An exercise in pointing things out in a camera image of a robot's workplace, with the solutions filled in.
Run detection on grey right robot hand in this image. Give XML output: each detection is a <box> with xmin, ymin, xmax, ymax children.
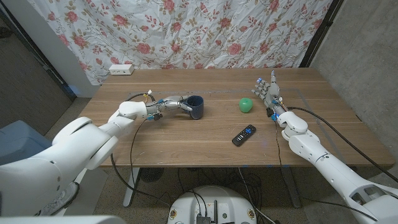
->
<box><xmin>251</xmin><ymin>70</ymin><xmax>289</xmax><ymax>121</ymax></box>

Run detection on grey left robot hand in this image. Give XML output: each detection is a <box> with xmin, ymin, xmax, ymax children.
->
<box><xmin>145</xmin><ymin>95</ymin><xmax>193</xmax><ymax>121</ymax></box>

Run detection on dark blue mug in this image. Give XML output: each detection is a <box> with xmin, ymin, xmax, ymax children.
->
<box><xmin>182</xmin><ymin>95</ymin><xmax>205</xmax><ymax>121</ymax></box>

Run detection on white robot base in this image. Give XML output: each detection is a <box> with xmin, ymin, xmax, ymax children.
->
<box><xmin>167</xmin><ymin>185</ymin><xmax>257</xmax><ymax>224</ymax></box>

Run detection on green ball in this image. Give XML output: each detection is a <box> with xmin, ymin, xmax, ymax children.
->
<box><xmin>238</xmin><ymin>97</ymin><xmax>254</xmax><ymax>114</ymax></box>

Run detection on black TV remote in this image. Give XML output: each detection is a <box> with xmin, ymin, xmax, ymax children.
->
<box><xmin>231</xmin><ymin>124</ymin><xmax>257</xmax><ymax>147</ymax></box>

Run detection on white power strip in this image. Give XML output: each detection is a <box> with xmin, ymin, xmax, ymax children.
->
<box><xmin>108</xmin><ymin>63</ymin><xmax>135</xmax><ymax>76</ymax></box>

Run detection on floral backdrop cloth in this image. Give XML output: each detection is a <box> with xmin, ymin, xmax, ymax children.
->
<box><xmin>26</xmin><ymin>0</ymin><xmax>333</xmax><ymax>85</ymax></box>

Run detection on black round fan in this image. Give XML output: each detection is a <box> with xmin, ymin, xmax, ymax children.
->
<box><xmin>139</xmin><ymin>167</ymin><xmax>165</xmax><ymax>183</ymax></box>

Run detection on black backdrop stand pole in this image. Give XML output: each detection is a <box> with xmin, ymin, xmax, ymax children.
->
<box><xmin>298</xmin><ymin>0</ymin><xmax>345</xmax><ymax>68</ymax></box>

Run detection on white table leg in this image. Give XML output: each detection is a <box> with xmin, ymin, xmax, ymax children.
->
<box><xmin>123</xmin><ymin>167</ymin><xmax>141</xmax><ymax>208</ymax></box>

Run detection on grey table leg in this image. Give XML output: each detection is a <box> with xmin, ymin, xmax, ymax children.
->
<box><xmin>281</xmin><ymin>166</ymin><xmax>302</xmax><ymax>208</ymax></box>

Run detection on white floor mat blue footprints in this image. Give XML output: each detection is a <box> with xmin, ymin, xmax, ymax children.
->
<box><xmin>63</xmin><ymin>167</ymin><xmax>109</xmax><ymax>216</ymax></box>

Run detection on large grey sneaker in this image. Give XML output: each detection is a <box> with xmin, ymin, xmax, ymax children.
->
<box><xmin>37</xmin><ymin>182</ymin><xmax>80</xmax><ymax>217</ymax></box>

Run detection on blue plastic bin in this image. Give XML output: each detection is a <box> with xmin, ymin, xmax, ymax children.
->
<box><xmin>0</xmin><ymin>120</ymin><xmax>53</xmax><ymax>166</ymax></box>

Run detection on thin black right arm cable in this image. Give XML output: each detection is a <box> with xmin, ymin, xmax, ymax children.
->
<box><xmin>274</xmin><ymin>119</ymin><xmax>284</xmax><ymax>167</ymax></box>

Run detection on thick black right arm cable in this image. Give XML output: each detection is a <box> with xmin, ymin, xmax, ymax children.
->
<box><xmin>285</xmin><ymin>106</ymin><xmax>398</xmax><ymax>184</ymax></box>

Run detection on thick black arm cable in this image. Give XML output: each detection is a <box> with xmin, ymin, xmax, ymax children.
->
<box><xmin>109</xmin><ymin>91</ymin><xmax>172</xmax><ymax>208</ymax></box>
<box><xmin>285</xmin><ymin>106</ymin><xmax>398</xmax><ymax>184</ymax></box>

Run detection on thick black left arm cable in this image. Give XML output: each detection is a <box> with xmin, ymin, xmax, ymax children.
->
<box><xmin>109</xmin><ymin>91</ymin><xmax>172</xmax><ymax>208</ymax></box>

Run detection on white floor cable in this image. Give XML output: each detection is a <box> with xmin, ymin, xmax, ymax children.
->
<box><xmin>237</xmin><ymin>167</ymin><xmax>277</xmax><ymax>224</ymax></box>

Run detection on black floor cable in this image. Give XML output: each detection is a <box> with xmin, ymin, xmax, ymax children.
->
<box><xmin>300</xmin><ymin>197</ymin><xmax>379</xmax><ymax>222</ymax></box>

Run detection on black door frame strip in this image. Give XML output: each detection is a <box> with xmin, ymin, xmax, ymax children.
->
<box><xmin>0</xmin><ymin>6</ymin><xmax>78</xmax><ymax>101</ymax></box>

